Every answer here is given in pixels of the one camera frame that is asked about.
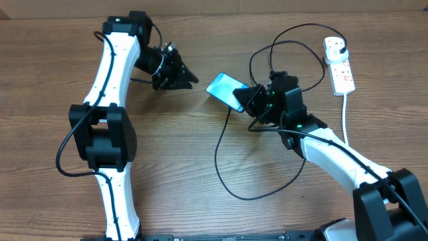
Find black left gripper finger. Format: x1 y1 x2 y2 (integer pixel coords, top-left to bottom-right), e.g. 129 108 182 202
175 56 199 84
167 82 193 90

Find blue Galaxy smartphone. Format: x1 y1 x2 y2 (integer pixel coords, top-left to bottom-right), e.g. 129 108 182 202
206 72 249 113

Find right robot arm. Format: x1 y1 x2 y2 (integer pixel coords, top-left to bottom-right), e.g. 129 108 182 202
233 72 427 241

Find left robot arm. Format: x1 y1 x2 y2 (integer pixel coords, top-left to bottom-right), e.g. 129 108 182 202
59 11 198 240

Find white charger plug adapter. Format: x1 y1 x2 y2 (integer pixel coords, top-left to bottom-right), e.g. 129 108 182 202
324 46 349 65

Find white power strip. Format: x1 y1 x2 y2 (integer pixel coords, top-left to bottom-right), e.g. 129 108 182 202
323 37 355 96

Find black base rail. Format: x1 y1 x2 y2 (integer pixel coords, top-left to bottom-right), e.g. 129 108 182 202
80 229 322 241

